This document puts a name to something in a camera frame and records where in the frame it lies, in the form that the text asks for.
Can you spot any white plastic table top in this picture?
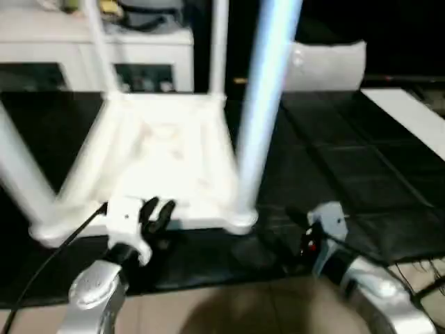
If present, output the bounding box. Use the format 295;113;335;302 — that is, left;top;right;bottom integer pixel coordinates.
27;92;260;248

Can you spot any white plastic table leg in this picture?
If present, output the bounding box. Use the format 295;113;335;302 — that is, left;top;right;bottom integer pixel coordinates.
208;0;229;97
0;100;56;237
85;0;121;97
238;0;303;223

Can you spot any brown rounded robot part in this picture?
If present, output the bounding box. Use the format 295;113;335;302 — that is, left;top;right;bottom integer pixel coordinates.
184;281;369;334

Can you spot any black floor bar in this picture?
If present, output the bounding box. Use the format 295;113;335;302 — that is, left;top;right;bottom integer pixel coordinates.
412;276;445;302

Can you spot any white flat board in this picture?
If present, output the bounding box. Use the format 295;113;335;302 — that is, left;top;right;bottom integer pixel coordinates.
361;88;445;157

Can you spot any black cabinet gold label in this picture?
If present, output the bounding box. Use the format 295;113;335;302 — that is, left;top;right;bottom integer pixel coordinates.
191;0;300;93

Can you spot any white cabinet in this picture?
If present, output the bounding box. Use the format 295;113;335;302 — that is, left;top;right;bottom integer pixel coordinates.
0;20;194;93

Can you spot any dark helmet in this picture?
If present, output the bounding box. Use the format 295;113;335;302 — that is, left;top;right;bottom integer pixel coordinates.
123;0;185;31

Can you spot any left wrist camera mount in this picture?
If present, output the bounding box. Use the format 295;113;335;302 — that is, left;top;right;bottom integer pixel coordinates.
106;196;154;265

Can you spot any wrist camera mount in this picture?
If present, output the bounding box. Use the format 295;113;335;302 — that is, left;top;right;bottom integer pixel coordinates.
106;196;154;265
307;201;348;276

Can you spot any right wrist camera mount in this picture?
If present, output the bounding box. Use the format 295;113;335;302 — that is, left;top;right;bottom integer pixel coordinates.
307;201;348;276

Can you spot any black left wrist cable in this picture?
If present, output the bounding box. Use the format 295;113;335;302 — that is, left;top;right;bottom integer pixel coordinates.
0;201;108;334

